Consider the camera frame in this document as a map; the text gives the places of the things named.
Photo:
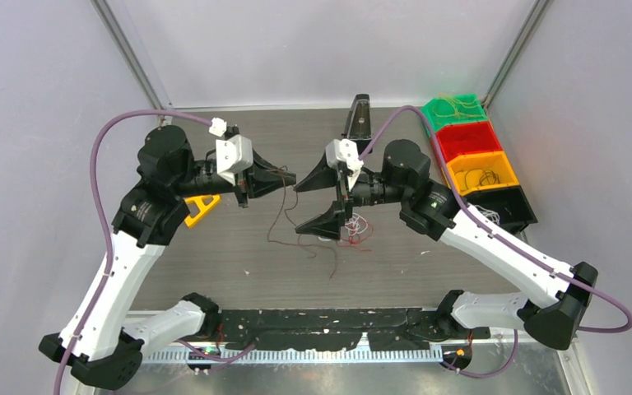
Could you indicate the red plastic bin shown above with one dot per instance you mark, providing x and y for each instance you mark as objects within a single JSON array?
[{"x": 465, "y": 139}]

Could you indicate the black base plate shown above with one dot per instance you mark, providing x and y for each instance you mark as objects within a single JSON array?
[{"x": 387, "y": 329}]

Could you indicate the black metronome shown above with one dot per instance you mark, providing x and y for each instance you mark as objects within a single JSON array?
[{"x": 358, "y": 127}]

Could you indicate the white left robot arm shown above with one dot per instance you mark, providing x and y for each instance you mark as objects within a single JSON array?
[{"x": 98, "y": 348}]

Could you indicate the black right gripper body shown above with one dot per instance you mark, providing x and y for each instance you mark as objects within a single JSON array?
[{"x": 345, "y": 192}]

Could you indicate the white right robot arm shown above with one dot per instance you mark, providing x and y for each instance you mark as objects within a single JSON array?
[{"x": 551, "y": 296}]

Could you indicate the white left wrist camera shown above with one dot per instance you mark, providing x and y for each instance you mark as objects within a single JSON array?
[{"x": 234, "y": 152}]

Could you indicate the yellow triangular plastic piece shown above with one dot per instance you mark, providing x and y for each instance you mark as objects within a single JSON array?
[{"x": 199, "y": 206}]

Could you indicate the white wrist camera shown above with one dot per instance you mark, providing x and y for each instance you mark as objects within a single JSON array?
[
  {"x": 234, "y": 152},
  {"x": 344, "y": 151}
]

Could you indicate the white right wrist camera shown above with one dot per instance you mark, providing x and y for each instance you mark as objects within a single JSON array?
[{"x": 344, "y": 151}]

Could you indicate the green plastic bin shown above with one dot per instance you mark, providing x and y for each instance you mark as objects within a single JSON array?
[{"x": 452, "y": 109}]

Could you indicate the yellow plastic bin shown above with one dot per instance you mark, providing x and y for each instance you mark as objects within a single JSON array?
[{"x": 483, "y": 171}]

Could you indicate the black plastic bin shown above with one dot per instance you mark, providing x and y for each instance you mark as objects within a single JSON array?
[{"x": 510, "y": 203}]

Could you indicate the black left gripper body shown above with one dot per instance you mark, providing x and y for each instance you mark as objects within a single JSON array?
[{"x": 241, "y": 188}]

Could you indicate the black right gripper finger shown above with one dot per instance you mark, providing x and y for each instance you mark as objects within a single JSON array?
[
  {"x": 323, "y": 176},
  {"x": 327, "y": 225}
]

